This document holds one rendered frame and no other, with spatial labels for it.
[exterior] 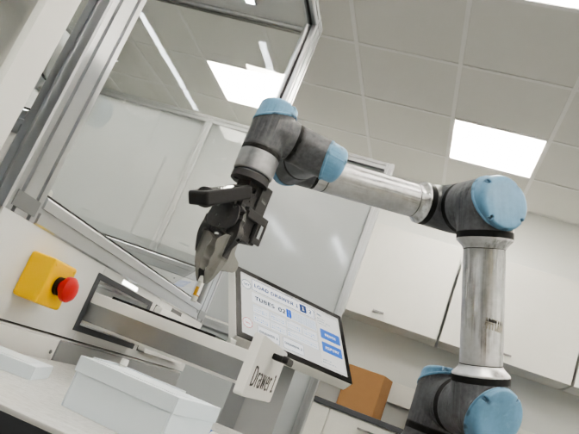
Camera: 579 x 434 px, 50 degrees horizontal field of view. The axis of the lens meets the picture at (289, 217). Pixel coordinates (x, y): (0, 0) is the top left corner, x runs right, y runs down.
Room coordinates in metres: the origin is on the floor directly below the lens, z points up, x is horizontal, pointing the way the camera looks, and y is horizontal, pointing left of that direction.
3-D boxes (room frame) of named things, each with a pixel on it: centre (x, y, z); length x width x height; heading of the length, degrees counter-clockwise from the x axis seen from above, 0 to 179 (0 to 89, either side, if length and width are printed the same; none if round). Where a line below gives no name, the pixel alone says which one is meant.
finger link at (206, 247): (1.09, 0.10, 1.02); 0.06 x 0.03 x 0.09; 141
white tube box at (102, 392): (0.67, 0.07, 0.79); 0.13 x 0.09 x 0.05; 62
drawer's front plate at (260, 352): (1.23, -0.06, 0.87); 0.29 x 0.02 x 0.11; 166
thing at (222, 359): (1.29, 0.14, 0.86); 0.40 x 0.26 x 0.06; 76
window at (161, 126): (1.36, 0.27, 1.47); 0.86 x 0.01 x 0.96; 166
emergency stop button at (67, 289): (0.98, 0.28, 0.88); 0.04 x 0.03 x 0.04; 166
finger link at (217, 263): (1.07, 0.07, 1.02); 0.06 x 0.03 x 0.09; 141
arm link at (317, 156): (1.13, 0.00, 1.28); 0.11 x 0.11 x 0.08; 16
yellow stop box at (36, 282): (0.99, 0.31, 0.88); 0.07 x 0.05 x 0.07; 166
